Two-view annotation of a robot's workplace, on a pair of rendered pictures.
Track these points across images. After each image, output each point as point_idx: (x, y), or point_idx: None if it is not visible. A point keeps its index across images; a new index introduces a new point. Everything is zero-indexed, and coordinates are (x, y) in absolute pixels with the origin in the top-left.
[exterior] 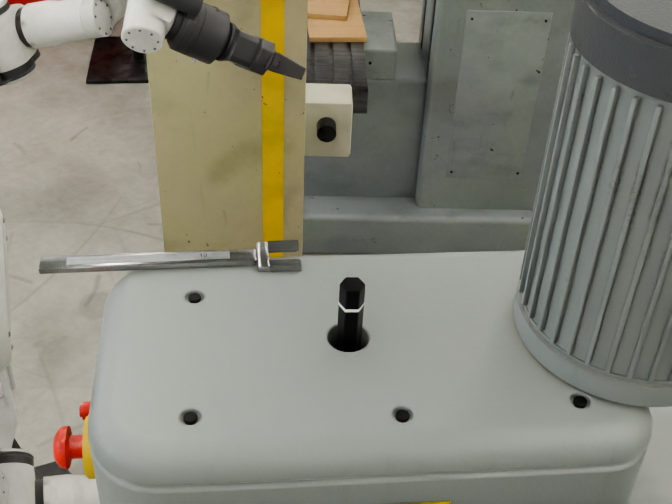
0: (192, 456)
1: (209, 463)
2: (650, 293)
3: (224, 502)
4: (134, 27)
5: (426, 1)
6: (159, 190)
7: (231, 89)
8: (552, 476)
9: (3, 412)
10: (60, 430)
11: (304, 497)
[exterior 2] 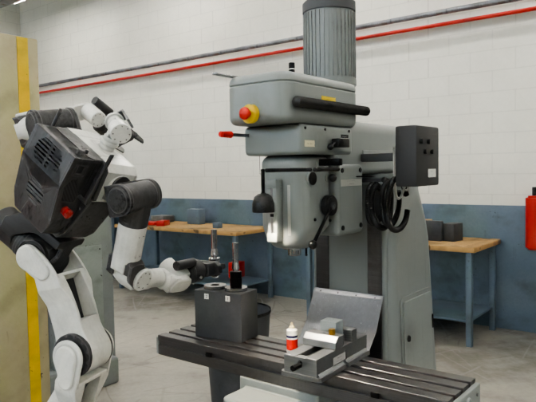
0: (298, 73)
1: (301, 75)
2: (344, 51)
3: (305, 88)
4: (98, 112)
5: None
6: None
7: (9, 253)
8: (347, 92)
9: (84, 273)
10: (242, 107)
11: (316, 90)
